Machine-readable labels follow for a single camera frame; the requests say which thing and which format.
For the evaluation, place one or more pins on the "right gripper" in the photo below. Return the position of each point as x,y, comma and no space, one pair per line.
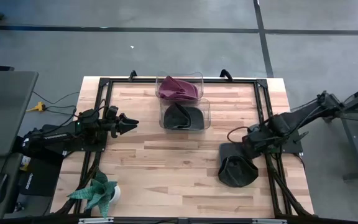
256,140

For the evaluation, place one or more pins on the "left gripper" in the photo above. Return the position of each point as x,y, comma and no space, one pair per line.
110,129

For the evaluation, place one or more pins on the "dark green fabric hat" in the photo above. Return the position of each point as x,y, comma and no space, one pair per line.
236,171
182,119

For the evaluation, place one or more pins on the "maroon fabric hat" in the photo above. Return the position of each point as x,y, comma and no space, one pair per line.
169,87
188,91

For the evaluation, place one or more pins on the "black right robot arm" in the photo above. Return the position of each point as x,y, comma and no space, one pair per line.
306,116

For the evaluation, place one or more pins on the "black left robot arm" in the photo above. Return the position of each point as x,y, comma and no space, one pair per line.
54,135

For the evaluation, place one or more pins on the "clear plastic bin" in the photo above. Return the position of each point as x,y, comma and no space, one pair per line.
197,77
206,104

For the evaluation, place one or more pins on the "white plant pot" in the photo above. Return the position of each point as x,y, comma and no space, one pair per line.
116,194

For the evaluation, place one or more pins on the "green succulent plant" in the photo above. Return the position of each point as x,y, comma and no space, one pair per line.
96,189

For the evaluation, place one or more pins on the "yellow power plug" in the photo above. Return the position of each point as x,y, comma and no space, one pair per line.
37,108

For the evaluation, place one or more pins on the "black bag with white print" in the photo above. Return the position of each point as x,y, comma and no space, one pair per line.
42,177

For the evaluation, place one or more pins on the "grey desk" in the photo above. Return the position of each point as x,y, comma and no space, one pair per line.
5,109

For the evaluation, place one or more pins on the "black desk mat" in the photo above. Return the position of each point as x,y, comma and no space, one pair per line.
11,168

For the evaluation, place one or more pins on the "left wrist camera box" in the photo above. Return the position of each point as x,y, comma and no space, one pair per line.
112,112

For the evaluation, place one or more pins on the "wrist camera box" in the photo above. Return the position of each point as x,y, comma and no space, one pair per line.
112,112
278,124

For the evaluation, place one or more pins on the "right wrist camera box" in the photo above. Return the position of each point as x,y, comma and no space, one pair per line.
278,124

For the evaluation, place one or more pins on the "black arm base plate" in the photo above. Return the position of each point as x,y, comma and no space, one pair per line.
294,143
82,146

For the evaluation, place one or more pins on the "black aluminium table frame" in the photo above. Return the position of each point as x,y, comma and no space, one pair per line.
244,81

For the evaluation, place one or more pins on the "silver metal bracket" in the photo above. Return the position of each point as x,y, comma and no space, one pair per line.
269,221
95,220

